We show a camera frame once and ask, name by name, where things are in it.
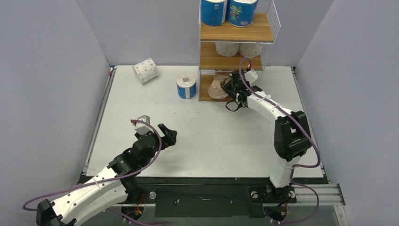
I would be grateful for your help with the white wire wooden shelf rack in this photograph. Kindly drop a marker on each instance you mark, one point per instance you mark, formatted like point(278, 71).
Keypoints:
point(230, 30)

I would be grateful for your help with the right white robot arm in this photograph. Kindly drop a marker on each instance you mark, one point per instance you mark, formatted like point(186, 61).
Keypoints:
point(291, 129)

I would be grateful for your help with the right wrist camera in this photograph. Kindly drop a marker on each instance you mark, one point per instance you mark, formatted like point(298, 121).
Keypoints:
point(250, 75)

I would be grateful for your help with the blue roll front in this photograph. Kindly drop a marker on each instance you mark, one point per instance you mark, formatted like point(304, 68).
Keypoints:
point(213, 12)

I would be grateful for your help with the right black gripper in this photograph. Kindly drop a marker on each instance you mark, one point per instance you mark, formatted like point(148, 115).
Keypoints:
point(235, 84)

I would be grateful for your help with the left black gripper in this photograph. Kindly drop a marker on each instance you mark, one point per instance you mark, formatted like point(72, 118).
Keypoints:
point(169, 139)

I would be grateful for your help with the white floral roll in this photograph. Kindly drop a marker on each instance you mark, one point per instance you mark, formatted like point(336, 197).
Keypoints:
point(250, 50)
point(145, 70)
point(227, 49)

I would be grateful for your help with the blue roll back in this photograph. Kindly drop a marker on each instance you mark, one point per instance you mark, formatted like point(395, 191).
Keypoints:
point(186, 85)

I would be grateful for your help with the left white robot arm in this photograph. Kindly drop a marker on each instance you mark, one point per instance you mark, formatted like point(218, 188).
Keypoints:
point(112, 185)

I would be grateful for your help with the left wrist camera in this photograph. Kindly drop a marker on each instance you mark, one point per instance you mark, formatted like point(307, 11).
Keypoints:
point(141, 124)

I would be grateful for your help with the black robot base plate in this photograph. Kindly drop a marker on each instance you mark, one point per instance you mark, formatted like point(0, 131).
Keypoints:
point(206, 197)

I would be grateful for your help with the brown roll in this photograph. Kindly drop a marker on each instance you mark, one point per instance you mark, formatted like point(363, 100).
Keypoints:
point(215, 90)

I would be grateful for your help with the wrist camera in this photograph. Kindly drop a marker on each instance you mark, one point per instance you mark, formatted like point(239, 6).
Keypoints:
point(250, 75)
point(141, 124)

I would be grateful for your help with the blue roll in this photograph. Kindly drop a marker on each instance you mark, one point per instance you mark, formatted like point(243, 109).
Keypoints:
point(241, 13)
point(213, 12)
point(186, 85)

